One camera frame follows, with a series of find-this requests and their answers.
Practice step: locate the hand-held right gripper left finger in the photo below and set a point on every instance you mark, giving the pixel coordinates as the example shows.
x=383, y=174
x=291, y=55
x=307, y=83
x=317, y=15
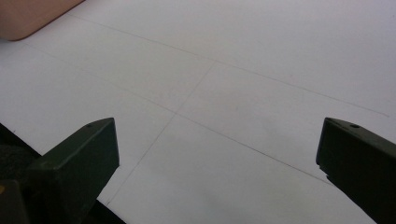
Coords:
x=74, y=168

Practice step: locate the pink plastic basin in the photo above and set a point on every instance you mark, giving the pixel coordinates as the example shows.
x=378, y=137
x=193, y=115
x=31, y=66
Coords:
x=28, y=15

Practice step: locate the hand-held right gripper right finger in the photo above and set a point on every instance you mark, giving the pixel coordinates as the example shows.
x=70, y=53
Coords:
x=361, y=165

